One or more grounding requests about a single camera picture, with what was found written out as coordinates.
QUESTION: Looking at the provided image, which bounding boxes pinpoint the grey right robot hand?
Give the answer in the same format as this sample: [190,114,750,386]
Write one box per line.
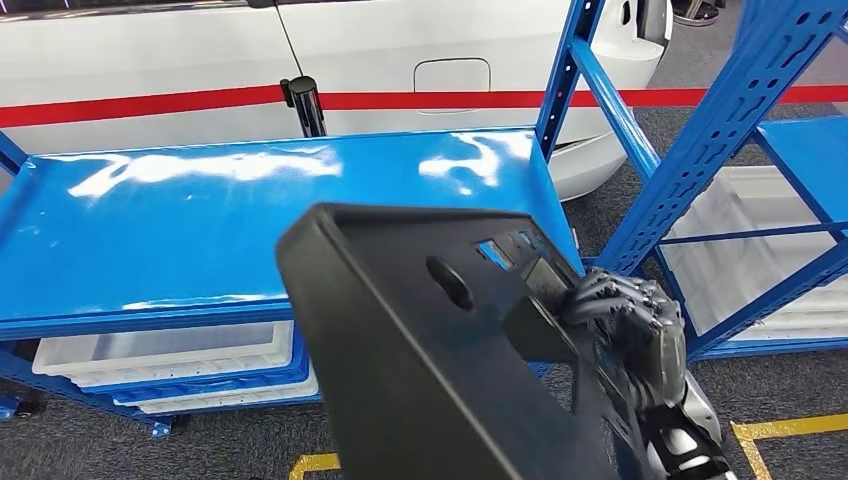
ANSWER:
[559,266,690,412]

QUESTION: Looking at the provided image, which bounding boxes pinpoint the black stanchion post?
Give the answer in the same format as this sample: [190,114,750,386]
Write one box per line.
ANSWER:
[279,76,328,138]

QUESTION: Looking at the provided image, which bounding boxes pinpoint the white car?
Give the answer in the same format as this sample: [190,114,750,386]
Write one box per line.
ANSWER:
[0,0,674,202]

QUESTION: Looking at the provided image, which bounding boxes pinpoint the black plastic panel part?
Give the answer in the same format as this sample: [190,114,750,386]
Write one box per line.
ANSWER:
[276,202,657,480]

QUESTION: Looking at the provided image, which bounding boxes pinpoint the yellow floor tape square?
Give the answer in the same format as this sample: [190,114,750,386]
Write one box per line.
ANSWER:
[288,453,342,480]
[730,413,848,480]

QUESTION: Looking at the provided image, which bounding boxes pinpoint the chrome stool base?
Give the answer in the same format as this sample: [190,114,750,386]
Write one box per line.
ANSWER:
[672,0,723,28]

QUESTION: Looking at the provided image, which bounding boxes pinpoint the white plastic crate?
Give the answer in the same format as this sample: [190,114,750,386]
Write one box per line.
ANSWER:
[761,291,848,329]
[735,317,848,342]
[112,367,321,416]
[659,165,848,313]
[31,321,296,389]

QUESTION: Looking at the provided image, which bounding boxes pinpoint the red barrier belt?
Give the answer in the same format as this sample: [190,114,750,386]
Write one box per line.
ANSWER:
[0,84,848,129]

